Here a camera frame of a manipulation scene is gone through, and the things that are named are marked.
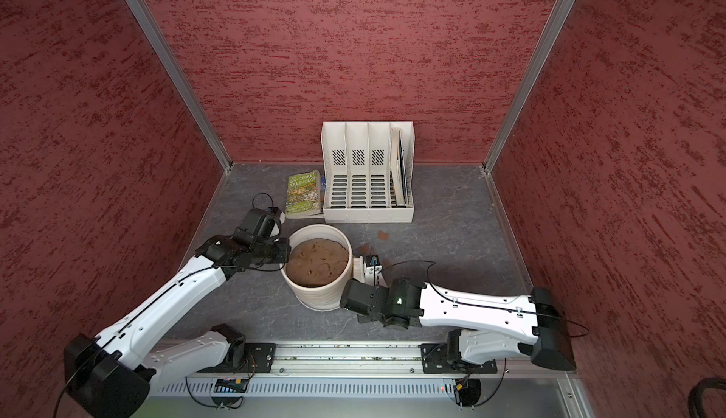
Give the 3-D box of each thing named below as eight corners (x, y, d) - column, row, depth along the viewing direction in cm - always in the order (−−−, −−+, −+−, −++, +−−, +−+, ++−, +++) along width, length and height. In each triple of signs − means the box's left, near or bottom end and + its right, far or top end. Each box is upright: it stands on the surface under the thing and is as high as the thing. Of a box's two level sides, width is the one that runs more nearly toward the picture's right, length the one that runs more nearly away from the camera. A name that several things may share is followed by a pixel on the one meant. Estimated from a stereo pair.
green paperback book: (288, 221, 105) (285, 213, 100) (290, 181, 117) (288, 173, 113) (322, 217, 106) (320, 209, 102) (320, 178, 119) (319, 170, 115)
